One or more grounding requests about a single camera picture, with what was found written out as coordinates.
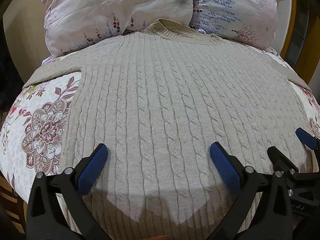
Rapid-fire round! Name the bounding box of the pink pillow with tree print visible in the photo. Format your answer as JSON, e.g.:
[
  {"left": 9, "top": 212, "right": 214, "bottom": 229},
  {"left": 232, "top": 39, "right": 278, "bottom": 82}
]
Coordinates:
[{"left": 189, "top": 0, "right": 285, "bottom": 51}]

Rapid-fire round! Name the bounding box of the wooden bed frame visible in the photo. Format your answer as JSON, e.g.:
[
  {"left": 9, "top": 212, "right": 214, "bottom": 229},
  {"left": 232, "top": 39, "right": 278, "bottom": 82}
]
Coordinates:
[{"left": 0, "top": 174, "right": 28, "bottom": 231}]

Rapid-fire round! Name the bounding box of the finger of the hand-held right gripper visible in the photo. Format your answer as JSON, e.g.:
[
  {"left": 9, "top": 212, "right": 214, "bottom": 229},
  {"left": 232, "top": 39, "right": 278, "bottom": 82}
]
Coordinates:
[
  {"left": 295, "top": 128, "right": 320, "bottom": 151},
  {"left": 267, "top": 147, "right": 299, "bottom": 178}
]

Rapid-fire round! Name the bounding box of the yellow wooden door frame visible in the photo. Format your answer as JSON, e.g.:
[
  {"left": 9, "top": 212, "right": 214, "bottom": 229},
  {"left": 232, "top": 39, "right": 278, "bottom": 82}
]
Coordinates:
[{"left": 279, "top": 0, "right": 316, "bottom": 86}]

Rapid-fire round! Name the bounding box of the floral bed sheet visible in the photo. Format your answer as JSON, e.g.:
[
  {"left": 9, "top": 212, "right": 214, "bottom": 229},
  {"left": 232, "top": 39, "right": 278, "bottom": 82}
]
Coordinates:
[{"left": 0, "top": 44, "right": 320, "bottom": 205}]

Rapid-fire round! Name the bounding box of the beige cable-knit sweater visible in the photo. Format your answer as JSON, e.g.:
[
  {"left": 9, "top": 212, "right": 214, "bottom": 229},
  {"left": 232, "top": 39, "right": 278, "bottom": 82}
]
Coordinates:
[{"left": 23, "top": 18, "right": 316, "bottom": 240}]

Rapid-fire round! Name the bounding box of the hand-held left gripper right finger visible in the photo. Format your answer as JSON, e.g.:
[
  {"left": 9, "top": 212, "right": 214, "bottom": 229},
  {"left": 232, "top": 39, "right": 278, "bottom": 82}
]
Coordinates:
[{"left": 209, "top": 142, "right": 293, "bottom": 240}]

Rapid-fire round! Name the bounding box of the pink floral pillow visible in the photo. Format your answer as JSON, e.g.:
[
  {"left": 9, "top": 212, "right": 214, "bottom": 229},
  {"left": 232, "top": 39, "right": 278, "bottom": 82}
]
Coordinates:
[{"left": 41, "top": 0, "right": 194, "bottom": 57}]

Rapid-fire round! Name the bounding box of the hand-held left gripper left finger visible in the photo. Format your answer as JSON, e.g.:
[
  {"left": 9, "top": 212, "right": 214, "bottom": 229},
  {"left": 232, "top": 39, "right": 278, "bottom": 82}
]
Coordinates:
[{"left": 26, "top": 143, "right": 109, "bottom": 240}]

